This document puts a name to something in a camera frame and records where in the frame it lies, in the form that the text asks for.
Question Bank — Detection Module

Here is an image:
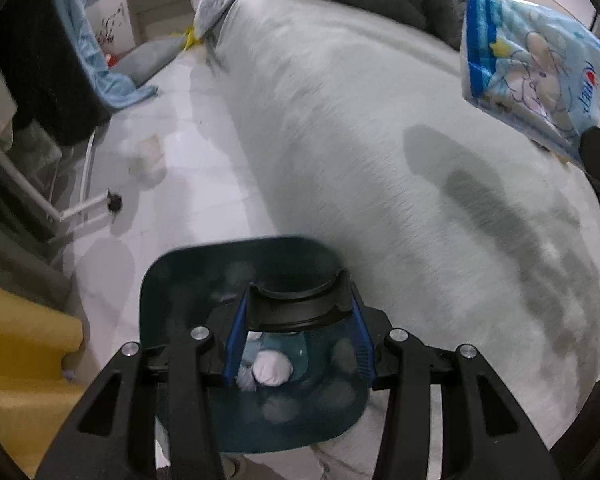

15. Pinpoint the white clothes rack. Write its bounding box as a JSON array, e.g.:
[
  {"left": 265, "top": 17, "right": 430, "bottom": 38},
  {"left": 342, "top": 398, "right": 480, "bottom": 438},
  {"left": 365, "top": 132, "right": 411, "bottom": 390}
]
[{"left": 0, "top": 122, "right": 123, "bottom": 226}]

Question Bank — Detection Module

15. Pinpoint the black hanging garment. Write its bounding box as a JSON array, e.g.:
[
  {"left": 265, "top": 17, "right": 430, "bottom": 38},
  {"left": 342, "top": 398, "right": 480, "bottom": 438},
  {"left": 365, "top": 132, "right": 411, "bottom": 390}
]
[{"left": 0, "top": 0, "right": 110, "bottom": 148}]

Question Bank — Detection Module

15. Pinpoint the dark teal trash bin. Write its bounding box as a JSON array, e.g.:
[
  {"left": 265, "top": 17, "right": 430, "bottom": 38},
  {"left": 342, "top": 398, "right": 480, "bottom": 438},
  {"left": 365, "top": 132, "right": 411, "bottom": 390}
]
[{"left": 140, "top": 236, "right": 370, "bottom": 454}]

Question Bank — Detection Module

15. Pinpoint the yellow curtain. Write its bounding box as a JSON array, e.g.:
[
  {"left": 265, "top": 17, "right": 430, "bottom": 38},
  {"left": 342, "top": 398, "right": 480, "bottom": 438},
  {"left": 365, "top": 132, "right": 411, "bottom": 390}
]
[{"left": 0, "top": 287, "right": 84, "bottom": 478}]

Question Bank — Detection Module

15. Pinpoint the clear plastic cup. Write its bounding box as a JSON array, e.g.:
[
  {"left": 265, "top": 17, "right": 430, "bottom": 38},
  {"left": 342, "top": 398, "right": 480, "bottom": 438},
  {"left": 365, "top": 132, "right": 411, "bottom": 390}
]
[{"left": 129, "top": 134, "right": 166, "bottom": 186}]

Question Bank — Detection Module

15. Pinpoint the grey bed mattress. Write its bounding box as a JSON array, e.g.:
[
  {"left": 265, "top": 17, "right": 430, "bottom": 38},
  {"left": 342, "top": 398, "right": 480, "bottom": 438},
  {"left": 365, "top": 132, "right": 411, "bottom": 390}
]
[{"left": 209, "top": 0, "right": 600, "bottom": 480}]

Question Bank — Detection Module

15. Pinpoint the blue white tissue pack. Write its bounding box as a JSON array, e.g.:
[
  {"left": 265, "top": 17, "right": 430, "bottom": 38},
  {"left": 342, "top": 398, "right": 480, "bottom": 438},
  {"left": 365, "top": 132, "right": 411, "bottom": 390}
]
[{"left": 460, "top": 0, "right": 600, "bottom": 165}]

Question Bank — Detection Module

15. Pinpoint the crumpled white tissue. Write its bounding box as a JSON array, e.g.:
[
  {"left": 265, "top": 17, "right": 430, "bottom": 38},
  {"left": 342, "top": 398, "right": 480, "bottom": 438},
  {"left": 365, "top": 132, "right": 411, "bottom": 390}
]
[{"left": 236, "top": 332, "right": 294, "bottom": 392}]

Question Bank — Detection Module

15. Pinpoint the light blue hanging garment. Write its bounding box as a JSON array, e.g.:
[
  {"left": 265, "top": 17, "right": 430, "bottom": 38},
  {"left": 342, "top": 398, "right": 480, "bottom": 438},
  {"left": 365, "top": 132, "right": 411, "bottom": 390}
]
[{"left": 53, "top": 0, "right": 158, "bottom": 112}]

